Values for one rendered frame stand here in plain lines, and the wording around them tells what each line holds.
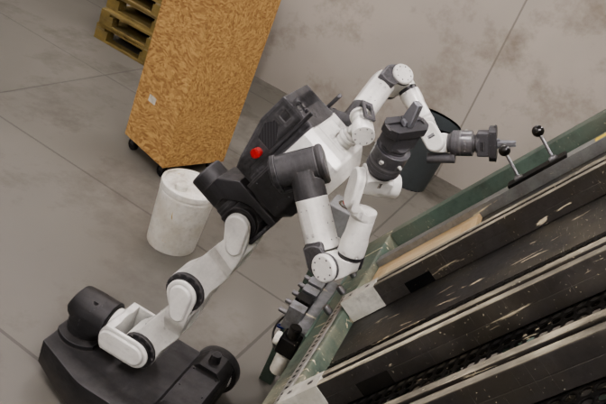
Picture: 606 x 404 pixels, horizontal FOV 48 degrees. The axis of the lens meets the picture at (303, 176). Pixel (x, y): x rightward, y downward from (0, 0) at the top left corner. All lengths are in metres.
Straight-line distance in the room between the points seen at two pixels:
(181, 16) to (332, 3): 2.42
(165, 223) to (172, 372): 1.01
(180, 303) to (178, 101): 1.90
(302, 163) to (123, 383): 1.22
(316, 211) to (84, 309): 1.17
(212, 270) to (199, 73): 1.88
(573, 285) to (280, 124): 0.97
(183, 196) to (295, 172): 1.66
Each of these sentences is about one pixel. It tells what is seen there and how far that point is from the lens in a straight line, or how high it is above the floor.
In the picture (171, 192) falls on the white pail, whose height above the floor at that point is 0.36.
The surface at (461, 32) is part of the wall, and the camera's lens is 5.84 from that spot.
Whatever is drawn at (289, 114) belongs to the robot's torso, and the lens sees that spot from 1.96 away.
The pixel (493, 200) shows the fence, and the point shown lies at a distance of 2.26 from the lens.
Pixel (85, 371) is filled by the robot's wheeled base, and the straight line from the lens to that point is 2.67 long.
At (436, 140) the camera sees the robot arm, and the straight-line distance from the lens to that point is 2.34.
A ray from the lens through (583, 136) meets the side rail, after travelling 2.44.
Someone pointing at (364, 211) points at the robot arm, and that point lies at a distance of 1.73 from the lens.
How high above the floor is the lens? 2.05
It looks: 24 degrees down
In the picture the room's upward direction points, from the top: 23 degrees clockwise
